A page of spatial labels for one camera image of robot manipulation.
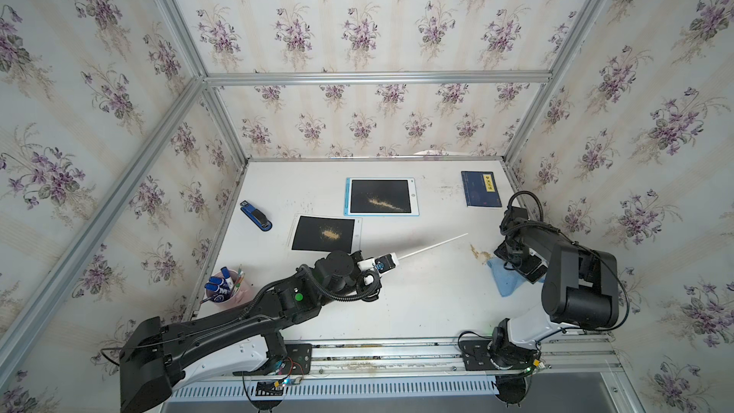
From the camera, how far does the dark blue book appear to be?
1.09 m

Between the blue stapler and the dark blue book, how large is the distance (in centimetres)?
76

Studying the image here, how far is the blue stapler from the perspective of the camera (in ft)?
3.21
